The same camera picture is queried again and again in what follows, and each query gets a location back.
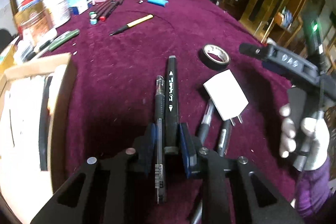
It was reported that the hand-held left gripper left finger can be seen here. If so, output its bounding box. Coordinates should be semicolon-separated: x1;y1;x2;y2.
30;123;158;224

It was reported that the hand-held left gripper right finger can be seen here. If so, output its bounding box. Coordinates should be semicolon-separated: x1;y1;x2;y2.
178;122;306;224

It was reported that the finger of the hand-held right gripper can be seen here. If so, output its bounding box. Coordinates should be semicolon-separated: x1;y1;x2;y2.
239;43;273;62

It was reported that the clear barcode gel pen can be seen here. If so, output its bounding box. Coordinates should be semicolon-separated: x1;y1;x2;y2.
154;75;168;205

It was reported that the black marker pale cap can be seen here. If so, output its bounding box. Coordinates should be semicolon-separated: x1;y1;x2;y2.
163;55;181;154

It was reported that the cardboard box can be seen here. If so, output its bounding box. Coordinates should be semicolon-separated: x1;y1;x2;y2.
0;52;78;216

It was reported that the yellow black pen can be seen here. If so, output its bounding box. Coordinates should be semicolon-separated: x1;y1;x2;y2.
109;14;154;36

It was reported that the person's right forearm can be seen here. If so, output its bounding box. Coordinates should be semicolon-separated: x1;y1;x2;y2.
294;156;335;218

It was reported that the person's right hand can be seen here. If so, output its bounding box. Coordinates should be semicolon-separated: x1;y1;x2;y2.
279;105;331;172

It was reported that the black tape roll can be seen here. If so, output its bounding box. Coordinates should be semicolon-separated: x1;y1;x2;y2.
198;44;231;69

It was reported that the black clip pen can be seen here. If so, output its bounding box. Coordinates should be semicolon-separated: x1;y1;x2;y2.
217;120;234;157

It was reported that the white charger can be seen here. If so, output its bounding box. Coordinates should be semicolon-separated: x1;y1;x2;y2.
203;69;249;127

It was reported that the blue battery pack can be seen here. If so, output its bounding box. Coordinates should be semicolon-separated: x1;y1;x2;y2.
147;0;169;7

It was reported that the green pen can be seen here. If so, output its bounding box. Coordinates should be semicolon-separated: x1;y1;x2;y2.
48;29;80;52

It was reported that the row of black markers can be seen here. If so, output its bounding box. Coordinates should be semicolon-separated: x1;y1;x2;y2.
90;0;117;25

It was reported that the silver clear pen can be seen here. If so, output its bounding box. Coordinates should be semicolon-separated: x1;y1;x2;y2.
26;38;57;59

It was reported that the black marker green cap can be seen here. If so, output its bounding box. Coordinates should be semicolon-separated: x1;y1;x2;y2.
89;0;113;17

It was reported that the blue white small box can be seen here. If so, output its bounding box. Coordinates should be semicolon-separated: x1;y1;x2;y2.
70;1;89;15

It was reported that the gold label jar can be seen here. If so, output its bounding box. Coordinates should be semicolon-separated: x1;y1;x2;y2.
14;2;57;43

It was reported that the black bag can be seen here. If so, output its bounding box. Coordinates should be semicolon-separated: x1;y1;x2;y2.
0;28;13;52

